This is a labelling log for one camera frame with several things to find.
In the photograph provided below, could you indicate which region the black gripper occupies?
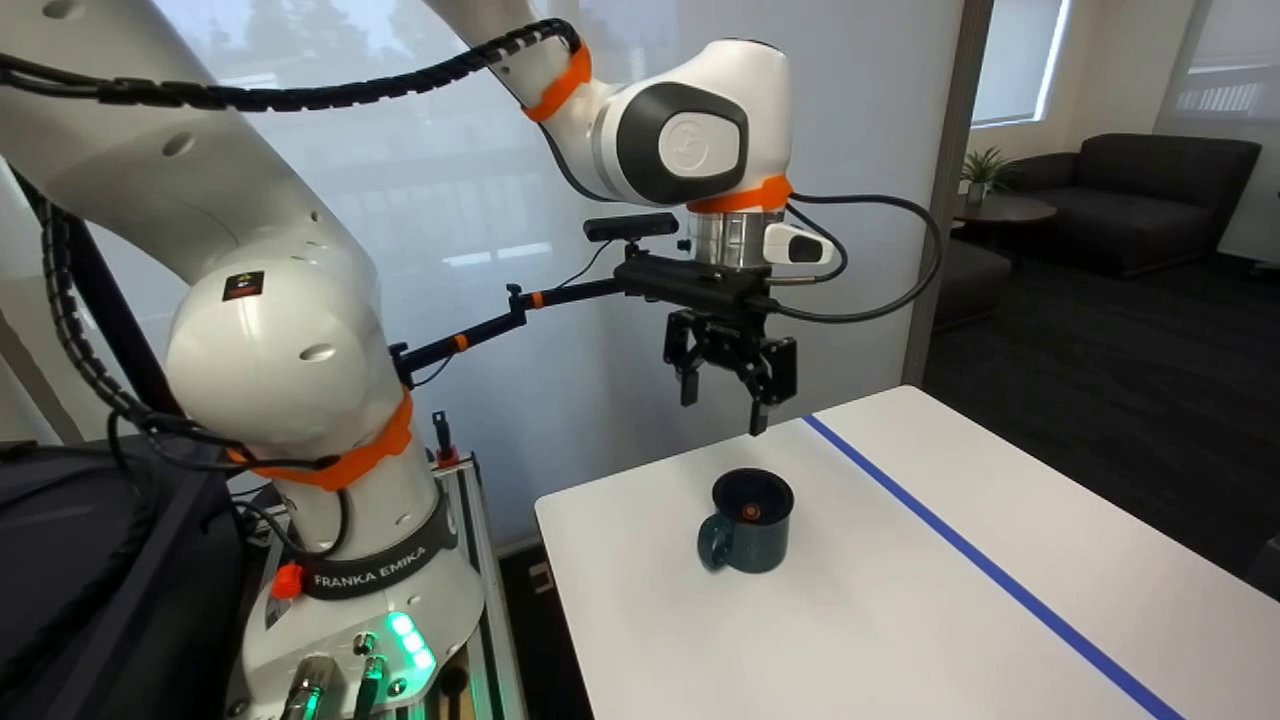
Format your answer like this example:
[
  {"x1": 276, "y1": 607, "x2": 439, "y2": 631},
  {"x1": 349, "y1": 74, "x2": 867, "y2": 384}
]
[{"x1": 611, "y1": 254, "x2": 799, "y2": 435}]

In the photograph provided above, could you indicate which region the dark green enamel mug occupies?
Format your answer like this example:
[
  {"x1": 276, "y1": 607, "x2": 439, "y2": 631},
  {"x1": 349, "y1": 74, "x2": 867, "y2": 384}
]
[{"x1": 690, "y1": 462, "x2": 799, "y2": 578}]

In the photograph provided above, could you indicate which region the dark ottoman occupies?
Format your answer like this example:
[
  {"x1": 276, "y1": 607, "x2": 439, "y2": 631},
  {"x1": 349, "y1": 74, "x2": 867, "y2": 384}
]
[{"x1": 935, "y1": 235, "x2": 1021, "y2": 330}]

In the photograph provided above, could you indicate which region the blue tape line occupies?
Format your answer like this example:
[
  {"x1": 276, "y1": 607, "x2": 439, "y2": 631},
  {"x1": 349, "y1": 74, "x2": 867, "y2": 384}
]
[{"x1": 795, "y1": 410, "x2": 1182, "y2": 720}]

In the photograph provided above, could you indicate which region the round dark side table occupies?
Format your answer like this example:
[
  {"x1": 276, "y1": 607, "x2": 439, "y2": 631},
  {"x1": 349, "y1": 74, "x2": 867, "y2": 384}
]
[{"x1": 952, "y1": 192, "x2": 1061, "y2": 250}]

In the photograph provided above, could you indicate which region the small potted plant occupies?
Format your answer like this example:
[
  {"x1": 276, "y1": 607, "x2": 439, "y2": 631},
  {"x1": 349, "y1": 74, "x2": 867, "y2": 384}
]
[{"x1": 957, "y1": 145, "x2": 1009, "y2": 207}]

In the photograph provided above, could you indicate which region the window with white blind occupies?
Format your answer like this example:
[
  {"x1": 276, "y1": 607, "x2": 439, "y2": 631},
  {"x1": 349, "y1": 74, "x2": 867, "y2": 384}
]
[
  {"x1": 1157, "y1": 0, "x2": 1280, "y2": 135},
  {"x1": 968, "y1": 0, "x2": 1074, "y2": 132}
]

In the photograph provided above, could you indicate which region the dark grey sofa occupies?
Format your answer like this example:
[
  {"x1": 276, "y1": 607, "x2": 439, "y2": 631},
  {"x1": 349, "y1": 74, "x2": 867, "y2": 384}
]
[{"x1": 994, "y1": 129, "x2": 1263, "y2": 282}]

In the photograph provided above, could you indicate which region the black diagonal strut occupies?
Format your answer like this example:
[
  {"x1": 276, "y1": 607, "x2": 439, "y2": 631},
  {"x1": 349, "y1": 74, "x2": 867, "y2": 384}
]
[{"x1": 8, "y1": 163, "x2": 182, "y2": 421}]

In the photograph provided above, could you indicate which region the black cloth cover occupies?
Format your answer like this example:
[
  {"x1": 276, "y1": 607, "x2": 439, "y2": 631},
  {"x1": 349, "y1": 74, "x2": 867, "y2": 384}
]
[{"x1": 0, "y1": 435, "x2": 258, "y2": 720}]

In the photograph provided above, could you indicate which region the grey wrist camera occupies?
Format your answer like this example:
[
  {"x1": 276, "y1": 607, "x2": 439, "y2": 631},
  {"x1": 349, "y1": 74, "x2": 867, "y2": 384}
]
[{"x1": 766, "y1": 223, "x2": 837, "y2": 282}]

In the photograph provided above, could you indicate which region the black stereo camera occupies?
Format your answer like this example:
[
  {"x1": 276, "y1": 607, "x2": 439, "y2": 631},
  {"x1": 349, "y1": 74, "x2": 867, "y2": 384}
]
[{"x1": 580, "y1": 207, "x2": 685, "y2": 249}]

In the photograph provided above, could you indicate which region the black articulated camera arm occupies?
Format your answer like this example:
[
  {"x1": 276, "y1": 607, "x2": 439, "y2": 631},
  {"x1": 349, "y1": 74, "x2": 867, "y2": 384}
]
[{"x1": 391, "y1": 235, "x2": 648, "y2": 391}]

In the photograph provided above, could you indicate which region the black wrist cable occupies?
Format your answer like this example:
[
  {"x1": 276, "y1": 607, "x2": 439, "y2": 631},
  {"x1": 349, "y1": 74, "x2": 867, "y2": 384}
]
[{"x1": 766, "y1": 192, "x2": 947, "y2": 329}]

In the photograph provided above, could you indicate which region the dark partition post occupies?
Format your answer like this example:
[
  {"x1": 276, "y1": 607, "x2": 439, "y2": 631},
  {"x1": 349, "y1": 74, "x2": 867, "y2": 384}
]
[{"x1": 899, "y1": 0, "x2": 1001, "y2": 391}]

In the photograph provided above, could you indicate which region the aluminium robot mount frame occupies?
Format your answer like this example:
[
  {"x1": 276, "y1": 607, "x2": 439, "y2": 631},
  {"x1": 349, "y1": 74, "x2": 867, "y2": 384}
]
[{"x1": 423, "y1": 410, "x2": 529, "y2": 720}]

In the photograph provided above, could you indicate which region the black cable chain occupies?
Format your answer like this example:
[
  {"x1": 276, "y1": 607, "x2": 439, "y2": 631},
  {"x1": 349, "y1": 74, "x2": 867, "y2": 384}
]
[{"x1": 0, "y1": 17, "x2": 590, "y2": 462}]

